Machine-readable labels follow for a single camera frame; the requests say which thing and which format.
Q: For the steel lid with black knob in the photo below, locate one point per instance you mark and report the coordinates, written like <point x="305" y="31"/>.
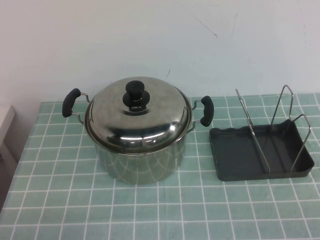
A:
<point x="117" y="125"/>

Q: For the stainless steel cooking pot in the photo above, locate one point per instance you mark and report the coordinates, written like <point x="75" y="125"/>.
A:
<point x="140" y="166"/>

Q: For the green tiled tablecloth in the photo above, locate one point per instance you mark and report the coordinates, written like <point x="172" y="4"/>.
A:
<point x="75" y="200"/>

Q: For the white cabinet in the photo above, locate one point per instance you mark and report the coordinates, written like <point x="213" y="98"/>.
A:
<point x="5" y="130"/>

